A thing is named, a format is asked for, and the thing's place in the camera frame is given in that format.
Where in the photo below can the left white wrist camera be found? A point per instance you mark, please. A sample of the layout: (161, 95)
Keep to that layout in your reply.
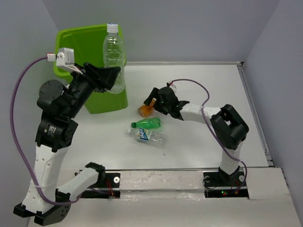
(64, 60)

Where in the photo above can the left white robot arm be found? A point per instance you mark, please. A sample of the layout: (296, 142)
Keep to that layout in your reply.
(45, 201)

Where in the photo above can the green plastic bin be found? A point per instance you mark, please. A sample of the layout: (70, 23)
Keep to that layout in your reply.
(87, 43)

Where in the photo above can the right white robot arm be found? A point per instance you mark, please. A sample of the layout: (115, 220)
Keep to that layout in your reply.
(225, 124)

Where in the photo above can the green plastic bottle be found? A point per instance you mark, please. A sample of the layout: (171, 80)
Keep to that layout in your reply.
(148, 123)

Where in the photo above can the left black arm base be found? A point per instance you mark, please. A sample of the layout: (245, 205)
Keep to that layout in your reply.
(108, 189)

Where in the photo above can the small orange juice bottle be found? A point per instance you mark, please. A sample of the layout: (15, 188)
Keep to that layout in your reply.
(146, 110)

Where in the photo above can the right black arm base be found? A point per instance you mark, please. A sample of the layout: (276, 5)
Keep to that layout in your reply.
(216, 188)

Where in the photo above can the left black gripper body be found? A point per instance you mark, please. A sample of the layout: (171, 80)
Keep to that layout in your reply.
(84, 87)

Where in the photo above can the clear bottle blue white label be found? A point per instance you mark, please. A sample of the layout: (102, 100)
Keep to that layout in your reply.
(148, 137)

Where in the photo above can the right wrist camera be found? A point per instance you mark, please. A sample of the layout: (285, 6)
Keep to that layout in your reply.
(172, 86)

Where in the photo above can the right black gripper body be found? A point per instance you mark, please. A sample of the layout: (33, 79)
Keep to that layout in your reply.
(161, 107)

